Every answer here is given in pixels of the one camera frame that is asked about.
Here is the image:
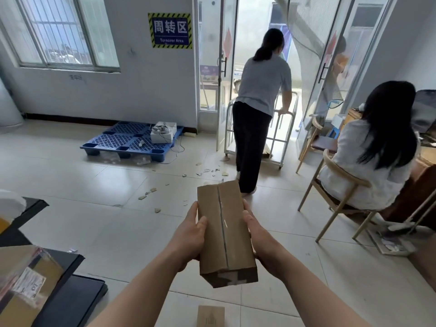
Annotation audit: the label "grey mesh door curtain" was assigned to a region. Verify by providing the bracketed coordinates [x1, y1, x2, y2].
[272, 0, 342, 111]

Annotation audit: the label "blue plastic pallet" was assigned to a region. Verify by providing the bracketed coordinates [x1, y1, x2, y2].
[80, 121, 185, 163]

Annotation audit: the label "glass door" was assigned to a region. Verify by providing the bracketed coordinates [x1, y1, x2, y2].
[196, 0, 239, 152]
[296, 0, 397, 158]

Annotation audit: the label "blue wall sign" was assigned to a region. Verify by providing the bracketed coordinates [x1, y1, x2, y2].
[148, 12, 193, 50]

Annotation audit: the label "grey dustpan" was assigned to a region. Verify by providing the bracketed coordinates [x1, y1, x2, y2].
[366, 227, 418, 258]

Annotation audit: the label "scattered cardboard scraps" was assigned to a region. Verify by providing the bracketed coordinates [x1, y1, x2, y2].
[138, 161, 233, 215]

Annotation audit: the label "white metal cart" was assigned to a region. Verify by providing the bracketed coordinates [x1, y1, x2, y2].
[224, 92, 300, 170]

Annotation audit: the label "person's left hand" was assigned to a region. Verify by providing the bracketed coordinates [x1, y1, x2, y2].
[170, 201, 208, 270]

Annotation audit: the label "black table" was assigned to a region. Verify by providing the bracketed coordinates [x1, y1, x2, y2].
[0, 197, 50, 248]

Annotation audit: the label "white plastic bag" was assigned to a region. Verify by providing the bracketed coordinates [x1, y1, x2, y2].
[0, 189, 27, 222]

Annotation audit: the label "barred window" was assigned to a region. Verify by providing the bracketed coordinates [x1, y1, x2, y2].
[0, 0, 120, 73]

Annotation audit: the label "wooden chair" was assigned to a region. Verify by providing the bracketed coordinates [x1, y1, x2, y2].
[298, 149, 385, 243]
[296, 115, 338, 174]

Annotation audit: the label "white box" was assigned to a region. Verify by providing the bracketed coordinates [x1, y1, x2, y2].
[150, 121, 178, 144]

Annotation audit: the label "taped brown cardboard box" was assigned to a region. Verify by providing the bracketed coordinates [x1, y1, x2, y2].
[197, 180, 258, 289]

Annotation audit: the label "white round tank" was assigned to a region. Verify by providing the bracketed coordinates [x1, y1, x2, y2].
[0, 77, 25, 128]

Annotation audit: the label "person's left forearm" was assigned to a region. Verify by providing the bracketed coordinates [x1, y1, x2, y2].
[87, 255, 188, 327]

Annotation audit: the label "black monitor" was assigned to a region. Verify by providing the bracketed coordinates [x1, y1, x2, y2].
[410, 89, 436, 135]

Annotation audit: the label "person's right forearm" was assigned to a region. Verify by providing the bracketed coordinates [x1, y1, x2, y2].
[267, 247, 372, 327]

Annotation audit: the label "small flat cardboard piece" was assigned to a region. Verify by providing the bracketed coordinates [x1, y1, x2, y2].
[197, 305, 225, 327]

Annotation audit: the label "labelled cardboard box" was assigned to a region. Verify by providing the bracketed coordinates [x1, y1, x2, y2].
[0, 245, 65, 327]

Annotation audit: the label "black low shelf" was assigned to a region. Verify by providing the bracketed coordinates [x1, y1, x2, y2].
[31, 249, 109, 327]

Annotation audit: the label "person's right hand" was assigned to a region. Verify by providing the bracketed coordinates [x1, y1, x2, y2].
[242, 199, 288, 268]

